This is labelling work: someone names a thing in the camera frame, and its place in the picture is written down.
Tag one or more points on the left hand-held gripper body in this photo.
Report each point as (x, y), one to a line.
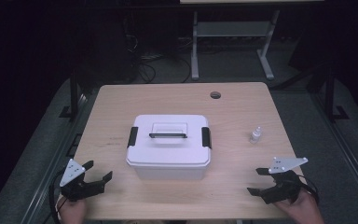
(80, 188)

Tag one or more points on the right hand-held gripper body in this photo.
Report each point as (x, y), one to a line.
(284, 186)

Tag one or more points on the small white dropper bottle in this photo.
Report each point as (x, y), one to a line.
(255, 136)

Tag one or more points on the white plastic storage box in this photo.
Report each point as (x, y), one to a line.
(167, 173)

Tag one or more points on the person's left hand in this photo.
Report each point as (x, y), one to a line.
(72, 212)

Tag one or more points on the person's right hand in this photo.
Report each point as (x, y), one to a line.
(304, 211)

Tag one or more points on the black metal stand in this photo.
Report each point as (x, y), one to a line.
(74, 93)
(331, 96)

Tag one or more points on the grey metal desk frame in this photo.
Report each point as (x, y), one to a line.
(195, 56)

